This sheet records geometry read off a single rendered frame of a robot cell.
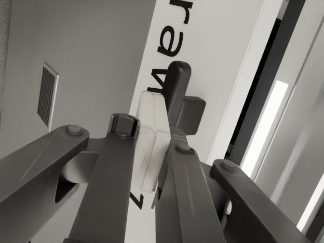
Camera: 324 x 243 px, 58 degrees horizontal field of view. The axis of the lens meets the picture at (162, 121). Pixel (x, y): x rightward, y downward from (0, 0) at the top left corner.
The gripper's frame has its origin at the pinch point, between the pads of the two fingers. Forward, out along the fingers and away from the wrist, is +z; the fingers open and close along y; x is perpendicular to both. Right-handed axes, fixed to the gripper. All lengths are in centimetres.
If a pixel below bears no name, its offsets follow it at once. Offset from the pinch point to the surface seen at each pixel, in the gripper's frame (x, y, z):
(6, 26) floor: -9, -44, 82
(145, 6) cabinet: 6.9, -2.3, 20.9
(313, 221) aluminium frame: -4.1, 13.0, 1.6
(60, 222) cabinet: -32.7, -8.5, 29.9
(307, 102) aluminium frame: 3.5, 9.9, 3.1
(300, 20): 8.3, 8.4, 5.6
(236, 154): -2.4, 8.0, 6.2
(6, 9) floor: -4, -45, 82
